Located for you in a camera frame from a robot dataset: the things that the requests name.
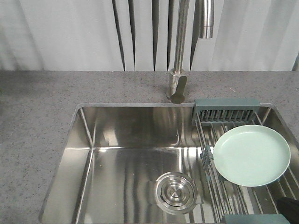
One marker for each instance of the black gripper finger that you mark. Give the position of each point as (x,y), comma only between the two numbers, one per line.
(289,208)

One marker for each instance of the mint green round plate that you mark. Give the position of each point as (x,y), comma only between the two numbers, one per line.
(251,155)

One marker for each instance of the stainless steel kitchen faucet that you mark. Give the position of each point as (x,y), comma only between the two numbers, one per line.
(177,77)

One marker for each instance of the teal roll-up drying rack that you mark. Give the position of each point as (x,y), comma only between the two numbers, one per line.
(222,199)

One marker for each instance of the round steel sink drain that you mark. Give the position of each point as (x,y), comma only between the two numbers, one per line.
(175,193)

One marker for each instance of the stainless steel sink basin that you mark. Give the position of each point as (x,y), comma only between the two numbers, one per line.
(113,155)

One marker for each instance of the white pleated curtain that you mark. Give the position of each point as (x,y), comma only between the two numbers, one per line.
(140,35)

